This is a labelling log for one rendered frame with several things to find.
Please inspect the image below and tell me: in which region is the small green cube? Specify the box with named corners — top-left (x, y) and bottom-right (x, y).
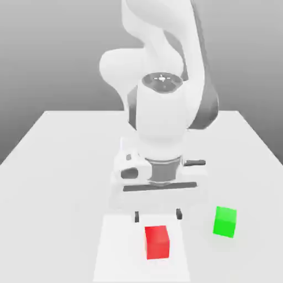
top-left (212, 206), bottom-right (238, 239)

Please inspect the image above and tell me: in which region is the small red cube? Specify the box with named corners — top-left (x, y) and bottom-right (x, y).
top-left (144, 225), bottom-right (171, 261)

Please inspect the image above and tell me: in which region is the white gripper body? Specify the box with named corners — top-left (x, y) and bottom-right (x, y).
top-left (109, 169), bottom-right (209, 211)

